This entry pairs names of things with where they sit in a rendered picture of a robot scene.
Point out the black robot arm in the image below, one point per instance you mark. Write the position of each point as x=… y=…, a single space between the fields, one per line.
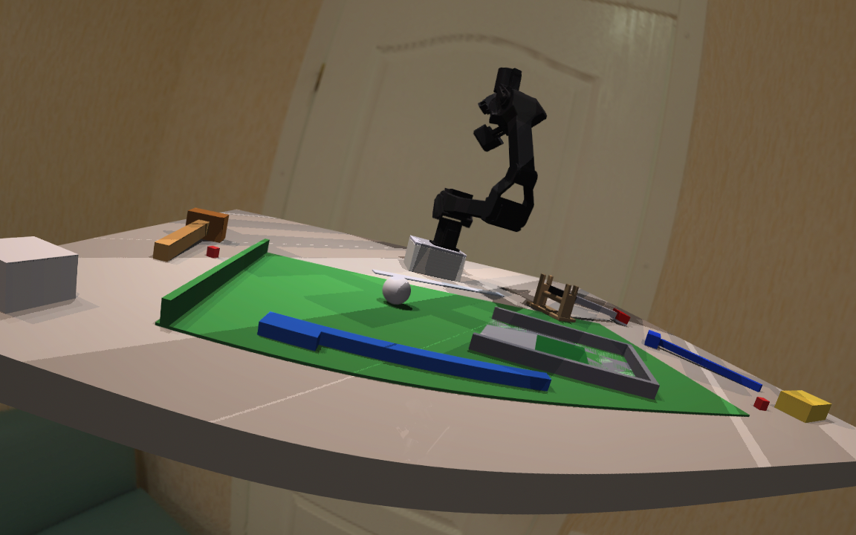
x=507 y=106

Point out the yellow rectangular block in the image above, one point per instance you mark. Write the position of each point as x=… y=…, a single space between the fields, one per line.
x=803 y=406

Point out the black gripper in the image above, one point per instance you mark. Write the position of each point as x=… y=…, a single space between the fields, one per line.
x=490 y=138

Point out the red putter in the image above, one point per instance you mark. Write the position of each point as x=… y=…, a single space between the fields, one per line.
x=615 y=314

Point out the green flat mat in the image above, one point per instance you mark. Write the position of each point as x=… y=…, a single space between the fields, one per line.
x=430 y=320

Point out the white golf ball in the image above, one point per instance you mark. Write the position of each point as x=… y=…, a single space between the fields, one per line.
x=396 y=290

